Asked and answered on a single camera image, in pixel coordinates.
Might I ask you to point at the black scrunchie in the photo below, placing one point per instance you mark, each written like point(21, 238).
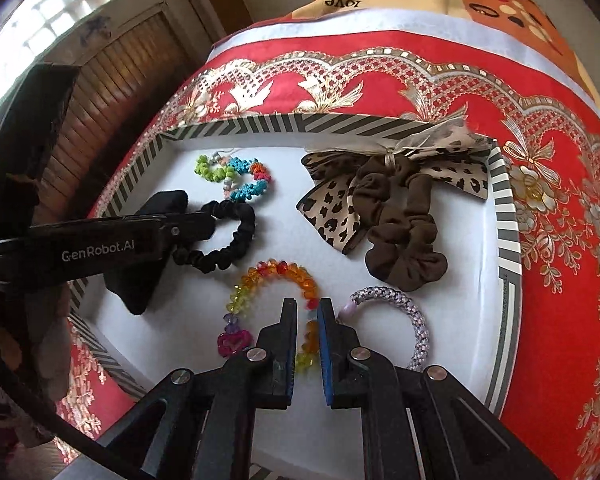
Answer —
point(240, 240)

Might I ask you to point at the striped white box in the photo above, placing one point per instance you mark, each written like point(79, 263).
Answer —
point(460, 270)

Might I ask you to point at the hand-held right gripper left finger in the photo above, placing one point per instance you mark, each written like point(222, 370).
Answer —
point(292, 340)

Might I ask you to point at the window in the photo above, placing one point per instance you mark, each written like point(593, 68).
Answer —
point(40, 15)

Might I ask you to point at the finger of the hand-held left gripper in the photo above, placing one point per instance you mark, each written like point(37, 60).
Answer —
point(190, 230)
point(135, 290)

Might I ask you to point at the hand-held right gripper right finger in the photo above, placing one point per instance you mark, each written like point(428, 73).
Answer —
point(324, 345)

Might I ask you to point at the red floral tablecloth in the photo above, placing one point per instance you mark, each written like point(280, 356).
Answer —
point(565, 270)

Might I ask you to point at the brown scrunchie with leopard bow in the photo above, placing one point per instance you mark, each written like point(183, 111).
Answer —
point(400, 240)

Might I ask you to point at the wooden louvred door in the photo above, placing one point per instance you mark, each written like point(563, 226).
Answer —
point(120, 75)

